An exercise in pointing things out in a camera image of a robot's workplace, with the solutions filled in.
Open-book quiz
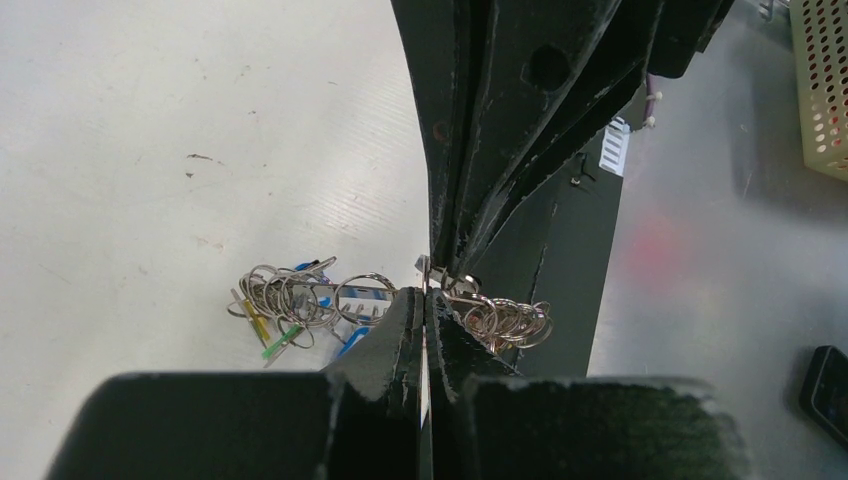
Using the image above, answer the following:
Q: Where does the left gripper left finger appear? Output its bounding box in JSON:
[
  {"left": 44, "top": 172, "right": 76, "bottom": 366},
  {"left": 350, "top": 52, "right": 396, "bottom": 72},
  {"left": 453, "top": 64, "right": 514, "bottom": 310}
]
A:
[{"left": 48, "top": 287, "right": 423, "bottom": 479}]

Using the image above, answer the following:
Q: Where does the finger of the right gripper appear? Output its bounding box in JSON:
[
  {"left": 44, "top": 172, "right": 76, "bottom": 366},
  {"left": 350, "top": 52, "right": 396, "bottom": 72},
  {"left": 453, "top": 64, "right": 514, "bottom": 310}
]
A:
[{"left": 391, "top": 1, "right": 477, "bottom": 265}]

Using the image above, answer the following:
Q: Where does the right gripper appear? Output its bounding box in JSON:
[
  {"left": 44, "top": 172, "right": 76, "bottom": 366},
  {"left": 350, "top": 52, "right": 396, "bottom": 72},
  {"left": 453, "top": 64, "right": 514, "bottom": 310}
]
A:
[{"left": 447, "top": 0, "right": 734, "bottom": 275}]

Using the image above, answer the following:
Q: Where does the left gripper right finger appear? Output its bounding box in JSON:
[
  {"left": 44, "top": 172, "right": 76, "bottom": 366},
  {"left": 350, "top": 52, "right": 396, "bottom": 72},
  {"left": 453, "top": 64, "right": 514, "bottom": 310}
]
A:
[{"left": 425, "top": 289, "right": 756, "bottom": 479}]

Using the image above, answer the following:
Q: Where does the key with black tag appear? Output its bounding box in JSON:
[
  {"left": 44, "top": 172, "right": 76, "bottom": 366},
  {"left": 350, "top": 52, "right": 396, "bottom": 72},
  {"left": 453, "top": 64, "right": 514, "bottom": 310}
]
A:
[{"left": 415, "top": 254, "right": 480, "bottom": 296}]

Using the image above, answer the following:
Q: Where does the cream perforated basket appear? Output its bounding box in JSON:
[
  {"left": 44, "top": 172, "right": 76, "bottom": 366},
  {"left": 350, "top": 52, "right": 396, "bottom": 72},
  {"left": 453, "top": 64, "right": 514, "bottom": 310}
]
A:
[{"left": 788, "top": 0, "right": 847, "bottom": 182}]

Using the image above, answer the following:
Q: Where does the black smartphone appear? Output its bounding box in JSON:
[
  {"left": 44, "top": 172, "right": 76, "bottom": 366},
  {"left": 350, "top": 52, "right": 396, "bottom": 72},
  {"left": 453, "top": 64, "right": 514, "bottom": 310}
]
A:
[{"left": 798, "top": 345, "right": 847, "bottom": 451}]

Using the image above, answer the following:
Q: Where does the right white cable duct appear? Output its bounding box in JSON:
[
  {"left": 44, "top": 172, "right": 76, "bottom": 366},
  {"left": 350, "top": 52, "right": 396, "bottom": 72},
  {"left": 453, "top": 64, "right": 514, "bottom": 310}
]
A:
[{"left": 599, "top": 117, "right": 631, "bottom": 178}]

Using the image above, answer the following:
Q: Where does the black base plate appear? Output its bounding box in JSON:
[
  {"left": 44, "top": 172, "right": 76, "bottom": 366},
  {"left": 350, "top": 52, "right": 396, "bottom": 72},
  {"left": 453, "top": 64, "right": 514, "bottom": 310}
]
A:
[{"left": 472, "top": 133, "right": 623, "bottom": 377}]

